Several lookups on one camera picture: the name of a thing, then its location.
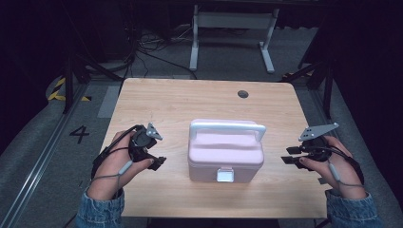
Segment yellow black floor tape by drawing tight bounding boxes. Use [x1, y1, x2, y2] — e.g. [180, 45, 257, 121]
[47, 77, 93, 103]

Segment black floor cables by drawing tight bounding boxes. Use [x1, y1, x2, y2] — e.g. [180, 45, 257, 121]
[125, 23, 199, 81]

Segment metal floor rail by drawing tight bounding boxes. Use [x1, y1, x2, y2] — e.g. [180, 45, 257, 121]
[0, 83, 90, 228]

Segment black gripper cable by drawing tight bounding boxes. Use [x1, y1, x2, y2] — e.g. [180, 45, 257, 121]
[312, 144, 366, 185]
[90, 123, 144, 181]

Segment person's right hand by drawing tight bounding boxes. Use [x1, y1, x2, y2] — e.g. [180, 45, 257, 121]
[298, 135, 369, 200]

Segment pink box with white handle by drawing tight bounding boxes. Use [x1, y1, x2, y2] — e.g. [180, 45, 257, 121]
[187, 118, 267, 184]

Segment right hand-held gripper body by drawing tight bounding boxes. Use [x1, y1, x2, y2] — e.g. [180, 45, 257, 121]
[297, 122, 340, 162]

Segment white desk frame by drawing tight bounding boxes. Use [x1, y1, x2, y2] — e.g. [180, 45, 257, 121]
[188, 4, 280, 75]

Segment black metal stand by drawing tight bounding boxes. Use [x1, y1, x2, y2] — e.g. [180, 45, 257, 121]
[61, 47, 125, 115]
[281, 56, 337, 121]

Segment grey cord with toggle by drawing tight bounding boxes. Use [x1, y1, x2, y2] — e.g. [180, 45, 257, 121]
[327, 162, 366, 191]
[91, 160, 134, 192]

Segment person's left hand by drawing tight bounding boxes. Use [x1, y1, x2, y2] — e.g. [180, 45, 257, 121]
[86, 128, 156, 201]

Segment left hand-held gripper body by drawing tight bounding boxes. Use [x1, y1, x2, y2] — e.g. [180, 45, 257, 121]
[127, 122, 164, 162]

